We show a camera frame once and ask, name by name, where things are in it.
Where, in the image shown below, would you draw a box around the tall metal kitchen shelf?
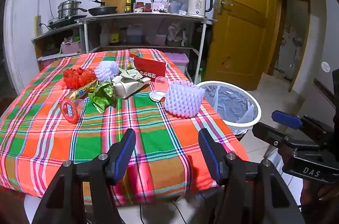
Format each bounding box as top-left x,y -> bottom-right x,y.
75,13 -> 214,85

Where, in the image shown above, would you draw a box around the pink plastic basket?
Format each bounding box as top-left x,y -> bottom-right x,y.
60,40 -> 82,55

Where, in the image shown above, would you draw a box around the red lid jelly cup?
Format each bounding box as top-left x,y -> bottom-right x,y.
59,99 -> 85,124

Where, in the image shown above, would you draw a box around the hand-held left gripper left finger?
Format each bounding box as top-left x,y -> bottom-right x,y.
32,128 -> 137,224

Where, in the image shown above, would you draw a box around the black induction cooker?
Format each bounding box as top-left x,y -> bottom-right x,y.
48,16 -> 85,29

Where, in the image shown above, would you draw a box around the steel steamer pot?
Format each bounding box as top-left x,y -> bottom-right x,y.
57,0 -> 88,20

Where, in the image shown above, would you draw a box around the clear plastic cup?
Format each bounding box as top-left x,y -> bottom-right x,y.
154,76 -> 169,93

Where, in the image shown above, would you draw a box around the purple lid storage box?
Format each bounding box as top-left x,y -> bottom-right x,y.
164,52 -> 190,73

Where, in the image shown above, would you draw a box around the low kitchen shelf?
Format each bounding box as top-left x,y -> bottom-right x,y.
32,22 -> 88,71

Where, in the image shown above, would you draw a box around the beige paper food package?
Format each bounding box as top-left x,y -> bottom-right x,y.
111,76 -> 142,100

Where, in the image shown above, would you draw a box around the plaid orange green tablecloth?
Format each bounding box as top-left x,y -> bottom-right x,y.
0,48 -> 251,207

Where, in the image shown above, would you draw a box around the yellowed power strip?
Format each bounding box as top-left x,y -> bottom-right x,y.
34,15 -> 42,37

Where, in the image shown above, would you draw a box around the crumpled plastic bags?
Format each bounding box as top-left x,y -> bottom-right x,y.
167,24 -> 188,47

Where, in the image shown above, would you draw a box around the yellow sausage stick wrapper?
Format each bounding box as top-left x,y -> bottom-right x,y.
69,80 -> 99,100

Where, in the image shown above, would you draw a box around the small white foam fruit net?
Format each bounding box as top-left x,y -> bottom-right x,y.
94,61 -> 119,83

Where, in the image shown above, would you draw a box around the black frying pan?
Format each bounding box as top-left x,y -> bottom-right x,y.
87,0 -> 118,16

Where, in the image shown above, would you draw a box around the large white foam fruit net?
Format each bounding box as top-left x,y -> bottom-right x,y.
164,81 -> 206,118

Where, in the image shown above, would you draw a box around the person's right hand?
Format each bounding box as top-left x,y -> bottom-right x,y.
300,180 -> 339,214

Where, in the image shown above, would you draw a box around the red noodle packet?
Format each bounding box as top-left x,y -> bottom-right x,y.
130,54 -> 167,78

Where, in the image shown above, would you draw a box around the pink utensil holder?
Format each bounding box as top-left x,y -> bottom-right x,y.
151,1 -> 170,14

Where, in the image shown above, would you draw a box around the white electric kettle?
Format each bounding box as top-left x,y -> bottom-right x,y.
188,0 -> 214,18

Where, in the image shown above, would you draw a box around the wooden door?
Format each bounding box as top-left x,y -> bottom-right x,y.
205,0 -> 278,92

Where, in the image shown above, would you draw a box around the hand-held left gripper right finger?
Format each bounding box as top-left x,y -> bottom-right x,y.
198,128 -> 305,224

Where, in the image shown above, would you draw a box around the white round trash bin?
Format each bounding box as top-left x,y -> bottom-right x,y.
196,80 -> 262,136

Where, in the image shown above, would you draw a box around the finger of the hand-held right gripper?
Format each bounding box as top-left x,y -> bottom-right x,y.
271,111 -> 333,139
251,122 -> 323,153

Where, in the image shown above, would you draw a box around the translucent plastic jug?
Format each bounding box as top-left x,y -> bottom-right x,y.
126,25 -> 144,45

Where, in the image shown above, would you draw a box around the clear plastic container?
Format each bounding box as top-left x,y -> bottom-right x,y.
168,0 -> 189,14

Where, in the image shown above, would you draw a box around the green foil snack wrapper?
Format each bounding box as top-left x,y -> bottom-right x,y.
88,81 -> 116,114

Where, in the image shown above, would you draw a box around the red plastic bag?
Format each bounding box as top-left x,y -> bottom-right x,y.
63,67 -> 97,89

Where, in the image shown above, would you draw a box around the dark bottle yellow label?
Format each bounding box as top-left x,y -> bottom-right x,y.
109,24 -> 120,45

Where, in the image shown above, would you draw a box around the white round lid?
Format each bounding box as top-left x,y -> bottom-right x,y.
149,91 -> 166,102

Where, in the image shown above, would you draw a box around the metal door handle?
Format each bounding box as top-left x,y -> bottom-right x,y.
217,0 -> 233,14

